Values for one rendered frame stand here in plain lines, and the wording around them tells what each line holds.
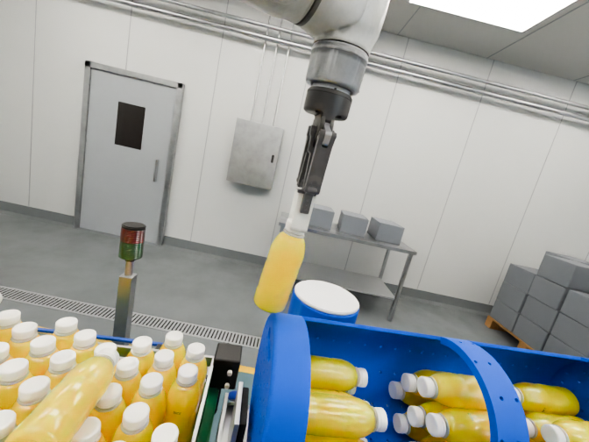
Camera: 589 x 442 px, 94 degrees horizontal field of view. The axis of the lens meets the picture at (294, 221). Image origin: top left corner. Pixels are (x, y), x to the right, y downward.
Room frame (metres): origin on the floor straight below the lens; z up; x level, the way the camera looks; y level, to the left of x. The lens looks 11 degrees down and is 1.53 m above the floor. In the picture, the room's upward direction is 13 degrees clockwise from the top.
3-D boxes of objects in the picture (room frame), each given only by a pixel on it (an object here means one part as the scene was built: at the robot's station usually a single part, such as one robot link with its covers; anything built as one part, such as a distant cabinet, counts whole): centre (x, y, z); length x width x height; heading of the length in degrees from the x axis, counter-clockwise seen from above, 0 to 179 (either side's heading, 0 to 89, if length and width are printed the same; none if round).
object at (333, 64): (0.48, -0.01, 1.68); 0.09 x 0.09 x 0.06
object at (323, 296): (1.09, -0.20, 1.03); 0.28 x 0.28 x 0.01
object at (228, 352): (0.66, 0.09, 0.95); 0.10 x 0.07 x 0.10; 9
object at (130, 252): (0.77, 0.45, 1.18); 0.06 x 0.06 x 0.05
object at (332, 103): (0.48, -0.01, 1.61); 0.08 x 0.07 x 0.09; 10
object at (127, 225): (0.77, 0.45, 1.18); 0.06 x 0.06 x 0.16
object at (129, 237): (0.77, 0.45, 1.23); 0.06 x 0.06 x 0.04
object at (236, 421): (0.47, 0.02, 0.99); 0.10 x 0.02 x 0.12; 9
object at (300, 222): (0.47, -0.01, 1.45); 0.03 x 0.01 x 0.07; 100
